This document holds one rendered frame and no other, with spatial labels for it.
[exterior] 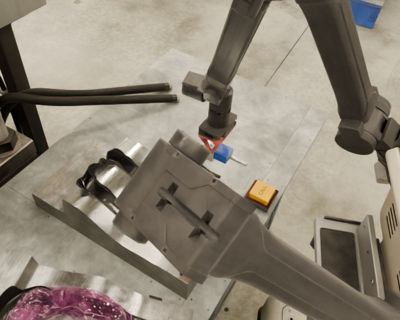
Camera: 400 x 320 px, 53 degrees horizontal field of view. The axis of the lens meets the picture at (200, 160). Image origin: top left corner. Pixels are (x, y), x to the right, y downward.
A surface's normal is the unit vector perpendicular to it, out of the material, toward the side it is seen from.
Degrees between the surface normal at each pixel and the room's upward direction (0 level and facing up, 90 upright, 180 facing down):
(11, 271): 0
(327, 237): 0
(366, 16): 91
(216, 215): 38
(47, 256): 0
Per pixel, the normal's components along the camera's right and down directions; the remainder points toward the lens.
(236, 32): -0.51, 0.82
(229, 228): 0.40, 0.28
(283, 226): 0.07, -0.66
